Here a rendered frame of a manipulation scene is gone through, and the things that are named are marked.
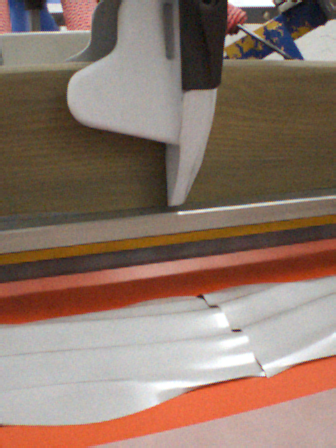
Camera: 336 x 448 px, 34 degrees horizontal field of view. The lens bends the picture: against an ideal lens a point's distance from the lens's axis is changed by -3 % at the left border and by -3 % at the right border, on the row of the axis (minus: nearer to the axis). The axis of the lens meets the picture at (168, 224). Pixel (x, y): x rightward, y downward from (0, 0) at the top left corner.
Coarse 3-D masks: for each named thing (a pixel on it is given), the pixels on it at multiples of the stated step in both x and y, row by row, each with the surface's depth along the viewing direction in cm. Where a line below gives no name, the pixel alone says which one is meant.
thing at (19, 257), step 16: (256, 224) 29; (272, 224) 30; (288, 224) 30; (304, 224) 30; (320, 224) 31; (128, 240) 27; (144, 240) 27; (160, 240) 28; (176, 240) 28; (192, 240) 28; (0, 256) 25; (16, 256) 25; (32, 256) 26; (48, 256) 26; (64, 256) 26
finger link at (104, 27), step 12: (108, 0) 26; (120, 0) 26; (96, 12) 26; (108, 12) 26; (96, 24) 26; (108, 24) 27; (96, 36) 27; (108, 36) 27; (96, 48) 27; (108, 48) 27; (72, 60) 27; (84, 60) 27; (96, 60) 27
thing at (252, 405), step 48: (0, 288) 27; (48, 288) 27; (96, 288) 27; (144, 288) 27; (240, 384) 19; (0, 432) 17; (48, 432) 17; (96, 432) 17; (144, 432) 17; (192, 432) 17; (240, 432) 17; (288, 432) 17
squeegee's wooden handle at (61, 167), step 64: (64, 64) 23; (256, 64) 26; (320, 64) 27; (0, 128) 22; (64, 128) 23; (256, 128) 26; (320, 128) 27; (0, 192) 23; (64, 192) 24; (128, 192) 25; (192, 192) 26; (256, 192) 27
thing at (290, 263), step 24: (168, 264) 30; (192, 264) 30; (216, 264) 30; (240, 264) 30; (264, 264) 29; (288, 264) 29; (312, 264) 29; (192, 288) 27; (216, 288) 27; (312, 360) 21; (288, 384) 19; (312, 384) 19; (312, 408) 18
